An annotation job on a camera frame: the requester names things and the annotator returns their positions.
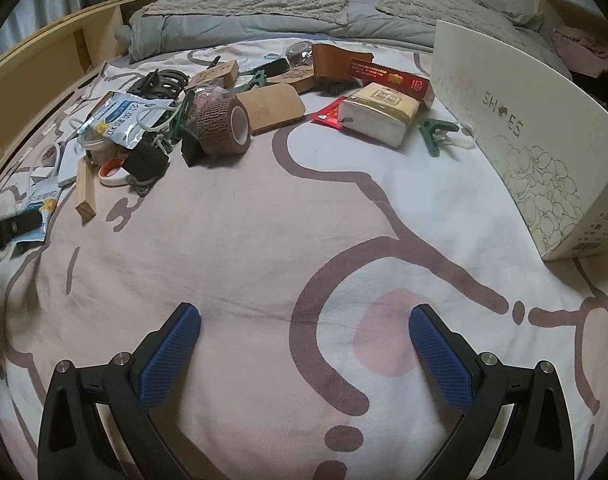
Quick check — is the wooden stick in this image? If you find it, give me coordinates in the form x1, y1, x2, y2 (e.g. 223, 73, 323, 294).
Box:
75, 157, 97, 223

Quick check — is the wooden bedside shelf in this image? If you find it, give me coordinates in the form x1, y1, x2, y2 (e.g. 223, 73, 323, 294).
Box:
0, 0, 162, 181

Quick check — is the plain wooden coaster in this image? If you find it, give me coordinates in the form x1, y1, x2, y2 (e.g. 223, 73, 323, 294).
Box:
235, 82, 306, 136

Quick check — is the green clip with white loop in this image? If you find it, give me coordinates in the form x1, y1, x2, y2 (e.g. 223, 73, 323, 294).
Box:
418, 119, 477, 158
136, 91, 197, 153

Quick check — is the foil wet wipe packet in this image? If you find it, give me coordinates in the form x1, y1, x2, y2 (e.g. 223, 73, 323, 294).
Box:
76, 91, 177, 150

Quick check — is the black hair claw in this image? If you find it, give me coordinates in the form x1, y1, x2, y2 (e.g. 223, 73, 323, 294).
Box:
129, 67, 191, 101

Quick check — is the printed wooden block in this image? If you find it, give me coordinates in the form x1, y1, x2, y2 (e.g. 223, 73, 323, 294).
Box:
186, 60, 240, 92

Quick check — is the brown bandage roll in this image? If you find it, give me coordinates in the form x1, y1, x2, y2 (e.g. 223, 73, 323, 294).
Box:
196, 96, 251, 155

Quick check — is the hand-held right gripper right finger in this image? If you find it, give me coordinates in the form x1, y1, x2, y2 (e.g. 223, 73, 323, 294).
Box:
409, 303, 577, 480

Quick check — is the clear tape roll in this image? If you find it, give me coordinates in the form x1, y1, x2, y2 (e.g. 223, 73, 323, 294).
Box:
285, 41, 315, 68

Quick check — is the white charging cable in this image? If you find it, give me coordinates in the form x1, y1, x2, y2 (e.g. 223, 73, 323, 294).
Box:
31, 117, 92, 183

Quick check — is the cartoon printed blanket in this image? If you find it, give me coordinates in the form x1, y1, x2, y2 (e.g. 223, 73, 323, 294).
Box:
0, 35, 608, 480

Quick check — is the wooden wardrobe niche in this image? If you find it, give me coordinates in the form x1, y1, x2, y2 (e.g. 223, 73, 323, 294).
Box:
538, 0, 608, 126

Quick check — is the black square pouch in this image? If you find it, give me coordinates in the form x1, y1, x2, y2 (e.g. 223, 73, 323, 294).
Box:
124, 142, 171, 183

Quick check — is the small red packet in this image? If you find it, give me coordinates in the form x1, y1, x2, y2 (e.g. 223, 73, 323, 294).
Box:
309, 97, 347, 131

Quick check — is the pink clothes pile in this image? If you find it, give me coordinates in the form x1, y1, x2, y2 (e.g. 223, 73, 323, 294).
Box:
554, 25, 608, 73

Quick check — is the white power bank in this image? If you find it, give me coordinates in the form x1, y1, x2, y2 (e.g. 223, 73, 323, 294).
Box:
56, 137, 92, 188

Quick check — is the white shoe box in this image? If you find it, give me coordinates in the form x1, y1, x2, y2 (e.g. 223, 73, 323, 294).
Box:
430, 19, 608, 261

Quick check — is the blue white wipe packet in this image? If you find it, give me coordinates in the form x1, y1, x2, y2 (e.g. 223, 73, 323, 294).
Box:
9, 180, 60, 256

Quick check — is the red carton box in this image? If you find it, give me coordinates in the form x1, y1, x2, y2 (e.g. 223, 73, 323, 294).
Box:
346, 58, 435, 110

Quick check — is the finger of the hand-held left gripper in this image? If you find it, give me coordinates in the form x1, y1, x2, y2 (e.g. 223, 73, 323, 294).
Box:
0, 211, 41, 256

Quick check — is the orange white ring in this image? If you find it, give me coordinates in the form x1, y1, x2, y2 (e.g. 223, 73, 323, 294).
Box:
96, 157, 132, 188

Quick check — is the gold carton box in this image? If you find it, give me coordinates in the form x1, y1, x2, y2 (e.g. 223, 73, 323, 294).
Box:
336, 82, 420, 148

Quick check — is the grey duvet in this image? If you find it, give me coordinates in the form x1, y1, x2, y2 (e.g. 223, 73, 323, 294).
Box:
129, 0, 575, 61

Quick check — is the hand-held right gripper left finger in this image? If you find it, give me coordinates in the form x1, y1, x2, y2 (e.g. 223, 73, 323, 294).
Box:
36, 302, 202, 480

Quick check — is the brown leather card holder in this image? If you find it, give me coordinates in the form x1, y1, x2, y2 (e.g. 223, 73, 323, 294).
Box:
311, 43, 375, 83

